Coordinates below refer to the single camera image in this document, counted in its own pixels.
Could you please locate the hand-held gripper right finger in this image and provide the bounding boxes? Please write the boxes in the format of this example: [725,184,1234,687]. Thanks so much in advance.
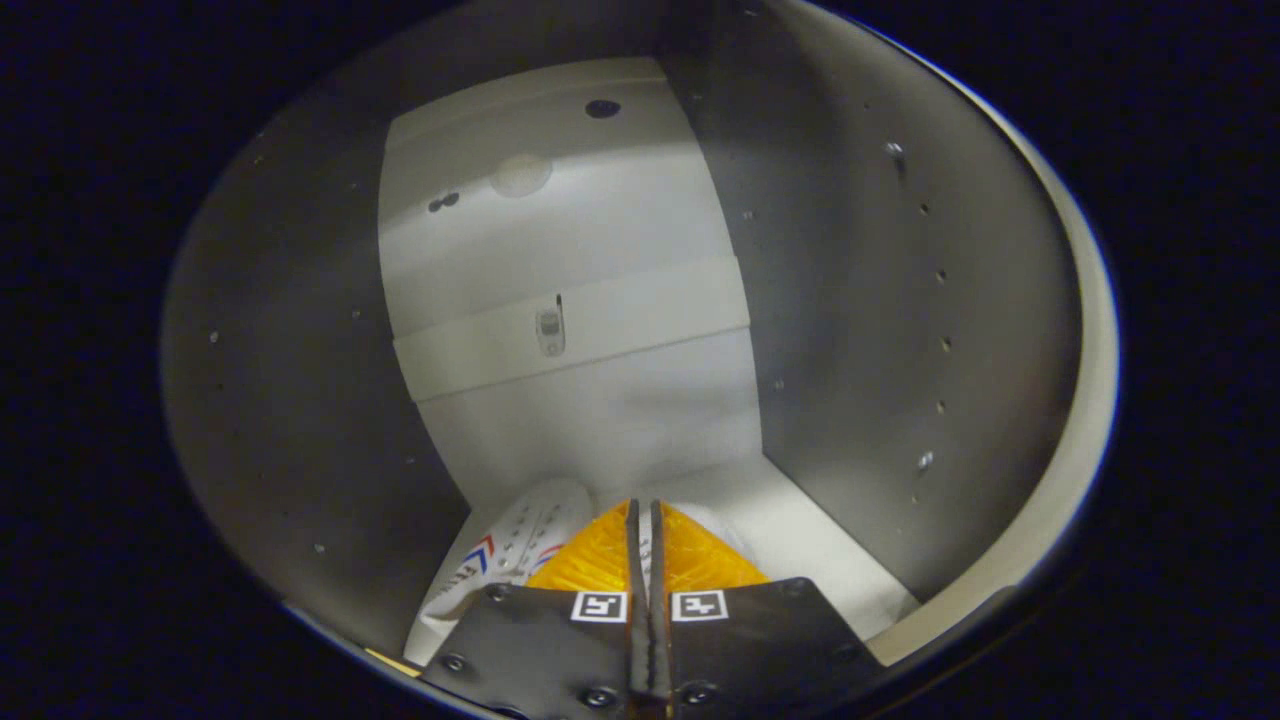
[650,498,887,720]

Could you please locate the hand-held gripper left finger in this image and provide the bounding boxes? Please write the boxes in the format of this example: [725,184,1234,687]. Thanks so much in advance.
[420,498,651,720]

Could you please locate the white shoe with striped print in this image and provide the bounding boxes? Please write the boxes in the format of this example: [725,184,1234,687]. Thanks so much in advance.
[404,477,753,668]

